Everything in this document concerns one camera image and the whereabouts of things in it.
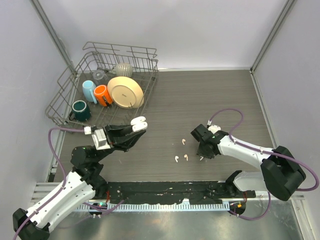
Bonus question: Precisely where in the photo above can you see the beige plate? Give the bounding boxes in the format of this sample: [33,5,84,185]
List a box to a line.
[107,76,144,109]

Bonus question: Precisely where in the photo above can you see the clear glass cup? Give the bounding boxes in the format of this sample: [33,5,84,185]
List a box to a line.
[92,69,105,81]

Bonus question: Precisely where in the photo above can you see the light blue mug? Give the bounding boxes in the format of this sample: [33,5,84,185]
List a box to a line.
[82,80,98,104]

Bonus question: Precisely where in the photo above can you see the white earbud charging case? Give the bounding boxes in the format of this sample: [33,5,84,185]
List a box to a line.
[130,116,148,132]

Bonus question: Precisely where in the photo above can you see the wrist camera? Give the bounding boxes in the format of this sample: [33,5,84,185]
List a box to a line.
[207,120,221,134]
[83,126,111,151]

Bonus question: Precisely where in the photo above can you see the striped ceramic cup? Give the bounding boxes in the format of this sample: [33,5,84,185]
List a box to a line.
[111,63,133,78]

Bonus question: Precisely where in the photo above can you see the grey wire dish rack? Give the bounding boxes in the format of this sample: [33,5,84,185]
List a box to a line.
[45,41,159,129]

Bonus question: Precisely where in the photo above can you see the purple cable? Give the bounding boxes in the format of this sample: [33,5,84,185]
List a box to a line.
[208,108,320,192]
[11,126,126,240]

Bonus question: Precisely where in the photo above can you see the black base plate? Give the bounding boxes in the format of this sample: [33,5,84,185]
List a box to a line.
[93,181,256,205]

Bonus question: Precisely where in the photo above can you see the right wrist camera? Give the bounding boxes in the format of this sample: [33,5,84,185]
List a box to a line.
[207,120,221,134]

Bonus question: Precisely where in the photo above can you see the slotted cable duct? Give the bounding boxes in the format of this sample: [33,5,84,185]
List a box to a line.
[74,202,230,213]

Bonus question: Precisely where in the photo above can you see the orange mug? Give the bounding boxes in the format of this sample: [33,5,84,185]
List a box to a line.
[93,84,113,107]

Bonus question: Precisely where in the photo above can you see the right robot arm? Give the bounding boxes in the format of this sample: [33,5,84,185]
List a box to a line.
[191,124,306,201]

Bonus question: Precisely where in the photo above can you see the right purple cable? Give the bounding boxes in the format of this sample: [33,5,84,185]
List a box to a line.
[208,108,320,192]

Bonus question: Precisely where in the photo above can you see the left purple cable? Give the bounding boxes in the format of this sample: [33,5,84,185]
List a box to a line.
[11,126,126,240]

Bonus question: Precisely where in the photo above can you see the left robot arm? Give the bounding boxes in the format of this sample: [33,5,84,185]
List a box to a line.
[12,116,148,240]

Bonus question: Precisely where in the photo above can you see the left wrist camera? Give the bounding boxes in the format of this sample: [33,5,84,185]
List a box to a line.
[83,126,111,151]

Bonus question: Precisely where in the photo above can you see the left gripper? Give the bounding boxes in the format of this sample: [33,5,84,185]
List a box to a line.
[94,122,146,163]

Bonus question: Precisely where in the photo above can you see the dark green mug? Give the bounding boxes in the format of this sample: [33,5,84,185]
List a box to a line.
[71,100,92,122]

